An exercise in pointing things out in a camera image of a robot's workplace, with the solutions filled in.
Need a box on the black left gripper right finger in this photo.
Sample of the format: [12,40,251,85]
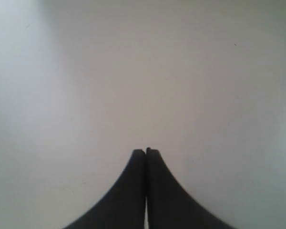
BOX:
[145,148,232,229]

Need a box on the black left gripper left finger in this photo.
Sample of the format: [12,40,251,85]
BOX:
[66,149,146,229]

